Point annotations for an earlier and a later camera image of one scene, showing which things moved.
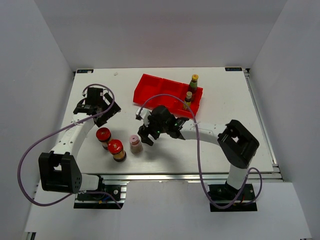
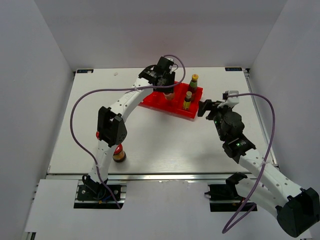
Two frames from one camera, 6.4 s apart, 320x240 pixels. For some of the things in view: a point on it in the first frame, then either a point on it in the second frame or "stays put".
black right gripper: x=143 y=133 → x=207 y=105
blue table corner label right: x=233 y=69 stays put
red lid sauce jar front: x=116 y=148 stays put
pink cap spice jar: x=136 y=147 → x=170 y=96
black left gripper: x=111 y=112 → x=171 y=77
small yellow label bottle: x=188 y=100 stays put
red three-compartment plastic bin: x=152 y=90 stays put
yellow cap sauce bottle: x=193 y=86 stays put
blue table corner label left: x=85 y=71 stays put
